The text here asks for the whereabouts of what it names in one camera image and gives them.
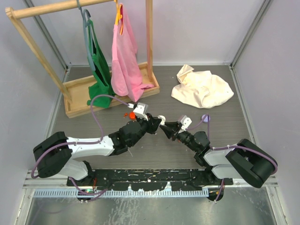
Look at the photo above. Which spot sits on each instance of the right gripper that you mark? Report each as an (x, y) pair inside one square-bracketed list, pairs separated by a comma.
[(173, 125)]

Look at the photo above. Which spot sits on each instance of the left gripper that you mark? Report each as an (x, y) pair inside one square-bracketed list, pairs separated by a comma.
[(152, 123)]

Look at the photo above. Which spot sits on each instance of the white earbud case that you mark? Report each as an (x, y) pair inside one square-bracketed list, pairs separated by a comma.
[(163, 120)]

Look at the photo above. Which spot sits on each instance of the lilac earbud case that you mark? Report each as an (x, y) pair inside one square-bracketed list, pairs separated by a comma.
[(205, 118)]

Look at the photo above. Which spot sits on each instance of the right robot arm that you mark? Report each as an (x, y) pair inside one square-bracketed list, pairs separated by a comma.
[(243, 160)]

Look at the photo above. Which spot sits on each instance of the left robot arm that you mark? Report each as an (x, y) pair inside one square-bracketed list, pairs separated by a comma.
[(58, 153)]

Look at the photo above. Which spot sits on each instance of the cream satin cloth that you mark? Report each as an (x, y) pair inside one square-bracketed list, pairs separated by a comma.
[(201, 89)]

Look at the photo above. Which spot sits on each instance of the pink t-shirt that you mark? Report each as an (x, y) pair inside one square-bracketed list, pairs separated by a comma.
[(127, 79)]

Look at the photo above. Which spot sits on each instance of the green t-shirt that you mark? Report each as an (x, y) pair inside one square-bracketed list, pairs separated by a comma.
[(102, 73)]

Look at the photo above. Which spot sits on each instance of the grey blue hanger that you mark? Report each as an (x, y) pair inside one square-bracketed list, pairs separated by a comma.
[(86, 28)]

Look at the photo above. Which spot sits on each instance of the orange yellow hanger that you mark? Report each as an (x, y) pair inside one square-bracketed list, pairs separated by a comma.
[(119, 16)]

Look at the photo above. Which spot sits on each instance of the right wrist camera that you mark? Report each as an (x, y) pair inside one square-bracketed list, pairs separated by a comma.
[(185, 122)]

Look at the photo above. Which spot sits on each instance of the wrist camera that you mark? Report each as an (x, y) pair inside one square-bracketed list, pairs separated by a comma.
[(185, 122), (140, 111)]

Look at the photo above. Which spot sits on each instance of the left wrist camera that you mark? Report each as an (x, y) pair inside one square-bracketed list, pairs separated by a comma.
[(140, 111)]

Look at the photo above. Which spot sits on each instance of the slotted cable duct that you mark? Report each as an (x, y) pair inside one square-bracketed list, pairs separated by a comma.
[(72, 193)]

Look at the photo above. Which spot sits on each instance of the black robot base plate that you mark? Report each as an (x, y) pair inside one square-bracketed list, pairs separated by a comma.
[(147, 179)]

